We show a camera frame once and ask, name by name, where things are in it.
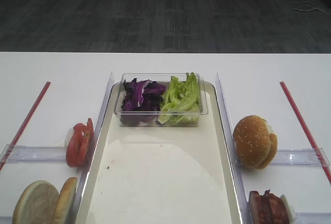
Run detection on left upper clear holder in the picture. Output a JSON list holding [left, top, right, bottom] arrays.
[[1, 144, 66, 162]]

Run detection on right red tape strip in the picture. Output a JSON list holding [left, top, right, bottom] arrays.
[[279, 81, 330, 182]]

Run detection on inner tomato slice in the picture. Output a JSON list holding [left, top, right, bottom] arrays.
[[77, 118, 94, 166]]

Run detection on right lower clear holder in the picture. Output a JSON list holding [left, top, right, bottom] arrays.
[[294, 212, 331, 224]]

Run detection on outer tomato slice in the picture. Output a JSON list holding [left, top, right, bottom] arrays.
[[66, 123, 80, 168]]

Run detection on bun half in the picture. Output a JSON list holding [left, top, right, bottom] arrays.
[[52, 177, 78, 224]]

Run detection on green lettuce leaves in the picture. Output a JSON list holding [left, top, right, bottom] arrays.
[[156, 72, 200, 126]]

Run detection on clear plastic salad box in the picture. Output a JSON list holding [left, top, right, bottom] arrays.
[[114, 72, 208, 127]]

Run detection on purple cabbage leaves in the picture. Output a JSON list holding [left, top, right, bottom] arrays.
[[122, 78, 167, 112]]

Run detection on long clear rail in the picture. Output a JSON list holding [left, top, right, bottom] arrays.
[[215, 73, 252, 223], [66, 73, 115, 223]]

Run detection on top bun behind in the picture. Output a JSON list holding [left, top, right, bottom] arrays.
[[257, 123, 278, 170]]

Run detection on bottom bun half facing out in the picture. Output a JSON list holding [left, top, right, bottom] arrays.
[[12, 180, 59, 223]]

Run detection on left red tape strip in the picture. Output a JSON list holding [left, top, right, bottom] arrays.
[[1, 81, 51, 170]]

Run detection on cream metal tray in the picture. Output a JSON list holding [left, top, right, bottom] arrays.
[[76, 83, 242, 223]]

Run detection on right upper clear holder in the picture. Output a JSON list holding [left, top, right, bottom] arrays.
[[269, 148, 330, 167]]

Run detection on clear holder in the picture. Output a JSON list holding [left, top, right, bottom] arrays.
[[1, 144, 66, 162], [269, 148, 330, 167], [294, 212, 331, 224]]

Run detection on white cable on floor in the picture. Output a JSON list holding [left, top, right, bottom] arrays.
[[289, 2, 331, 17]]

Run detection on white onion piece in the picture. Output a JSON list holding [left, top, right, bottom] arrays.
[[280, 195, 297, 224], [64, 128, 74, 147]]

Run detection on sesame top bun front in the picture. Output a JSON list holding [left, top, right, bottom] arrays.
[[233, 115, 272, 168]]

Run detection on white onion piece left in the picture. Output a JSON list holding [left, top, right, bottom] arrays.
[[64, 128, 74, 147]]

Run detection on white onion piece right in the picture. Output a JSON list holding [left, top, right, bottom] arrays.
[[280, 195, 297, 224]]

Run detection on left long clear rail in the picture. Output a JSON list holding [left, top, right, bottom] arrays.
[[66, 73, 115, 223]]

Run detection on right long clear rail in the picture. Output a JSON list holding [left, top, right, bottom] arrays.
[[215, 73, 252, 223]]

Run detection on meat patty stack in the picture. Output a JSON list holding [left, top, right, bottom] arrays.
[[248, 190, 290, 224]]

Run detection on tomato slice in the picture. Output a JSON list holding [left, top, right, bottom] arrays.
[[77, 118, 94, 166], [66, 123, 80, 168]]

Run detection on red tape strip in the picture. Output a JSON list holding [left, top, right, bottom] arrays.
[[279, 81, 330, 182], [1, 81, 51, 170]]

